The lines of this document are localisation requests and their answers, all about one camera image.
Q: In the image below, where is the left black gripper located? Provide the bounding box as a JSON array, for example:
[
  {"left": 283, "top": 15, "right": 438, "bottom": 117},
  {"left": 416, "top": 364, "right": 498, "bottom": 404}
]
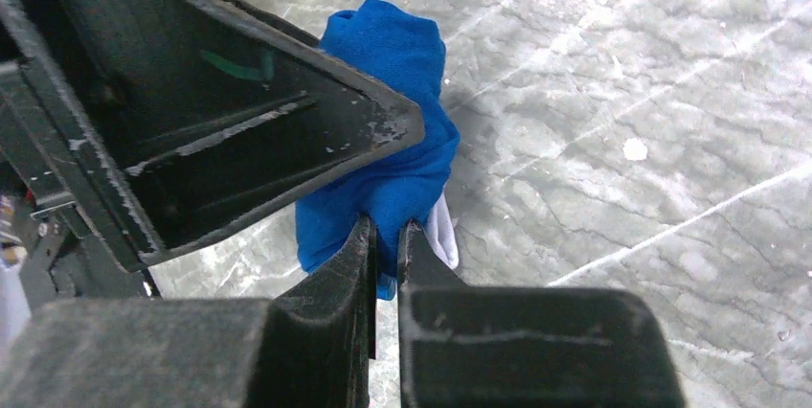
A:
[{"left": 1, "top": 62, "right": 159, "bottom": 309}]

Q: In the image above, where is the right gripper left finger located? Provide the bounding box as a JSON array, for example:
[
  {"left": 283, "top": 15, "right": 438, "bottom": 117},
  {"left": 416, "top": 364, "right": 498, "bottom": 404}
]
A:
[{"left": 1, "top": 217, "right": 376, "bottom": 407}]

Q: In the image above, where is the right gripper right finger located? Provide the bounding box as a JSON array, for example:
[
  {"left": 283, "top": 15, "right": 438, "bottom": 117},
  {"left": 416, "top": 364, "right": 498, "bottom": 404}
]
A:
[{"left": 397, "top": 222, "right": 686, "bottom": 407}]

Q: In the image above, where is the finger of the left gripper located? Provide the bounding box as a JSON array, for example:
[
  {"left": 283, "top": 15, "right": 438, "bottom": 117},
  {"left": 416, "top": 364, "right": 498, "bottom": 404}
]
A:
[{"left": 1, "top": 0, "right": 424, "bottom": 272}]

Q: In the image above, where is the blue underwear white trim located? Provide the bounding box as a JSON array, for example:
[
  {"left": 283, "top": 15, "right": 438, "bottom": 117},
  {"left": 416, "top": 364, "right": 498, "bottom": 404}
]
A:
[{"left": 294, "top": 0, "right": 462, "bottom": 302}]

